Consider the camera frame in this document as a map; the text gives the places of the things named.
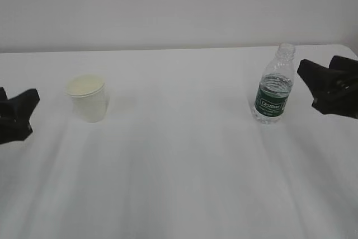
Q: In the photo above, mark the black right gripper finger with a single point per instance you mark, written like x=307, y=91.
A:
x=345, y=69
x=336, y=98

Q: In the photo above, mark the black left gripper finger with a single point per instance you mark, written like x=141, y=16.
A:
x=3, y=100
x=18, y=111

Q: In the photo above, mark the clear green-label water bottle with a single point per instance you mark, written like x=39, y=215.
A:
x=275, y=86

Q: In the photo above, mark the white paper cup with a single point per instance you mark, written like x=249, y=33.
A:
x=88, y=96

